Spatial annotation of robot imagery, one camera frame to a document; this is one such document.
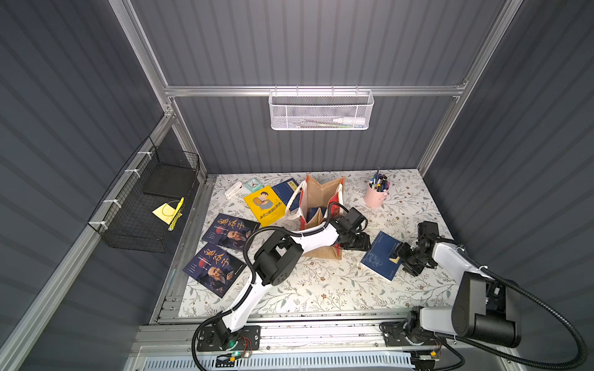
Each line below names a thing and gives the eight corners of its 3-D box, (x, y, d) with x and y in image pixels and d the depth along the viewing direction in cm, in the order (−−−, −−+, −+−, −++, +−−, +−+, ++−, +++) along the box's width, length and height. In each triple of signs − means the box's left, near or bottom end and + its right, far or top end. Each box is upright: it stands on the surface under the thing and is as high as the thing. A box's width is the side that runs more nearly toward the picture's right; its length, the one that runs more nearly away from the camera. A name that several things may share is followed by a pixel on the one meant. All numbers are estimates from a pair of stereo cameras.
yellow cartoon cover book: (264, 228, 103) (263, 225, 101) (245, 200, 113) (244, 197, 111) (290, 213, 108) (290, 210, 106) (270, 188, 118) (269, 185, 116)
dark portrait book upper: (193, 239, 99) (191, 237, 97) (207, 215, 107) (206, 212, 105) (248, 252, 95) (247, 249, 94) (259, 226, 103) (258, 223, 102)
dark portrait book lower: (185, 272, 90) (182, 270, 88) (211, 244, 98) (209, 241, 96) (221, 298, 84) (220, 296, 82) (246, 265, 91) (245, 263, 90)
